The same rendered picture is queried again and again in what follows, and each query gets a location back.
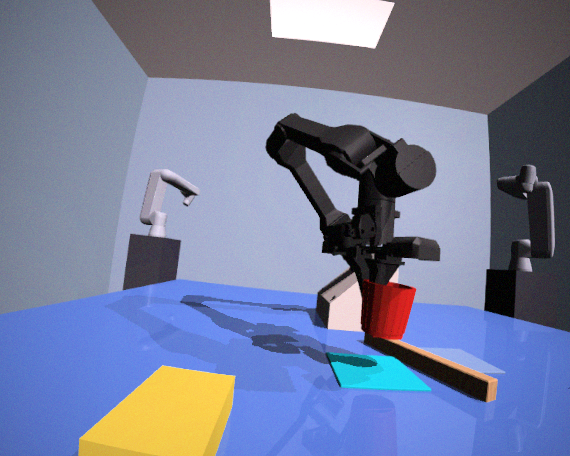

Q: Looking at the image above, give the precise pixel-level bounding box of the red cup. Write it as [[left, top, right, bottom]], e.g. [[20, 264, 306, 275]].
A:
[[360, 279, 416, 340]]

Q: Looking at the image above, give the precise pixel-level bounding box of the yellow flat block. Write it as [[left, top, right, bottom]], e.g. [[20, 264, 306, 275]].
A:
[[78, 366, 235, 456]]

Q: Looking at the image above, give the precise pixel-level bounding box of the long wooden bar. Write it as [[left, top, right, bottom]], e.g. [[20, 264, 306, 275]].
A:
[[364, 332, 498, 403]]

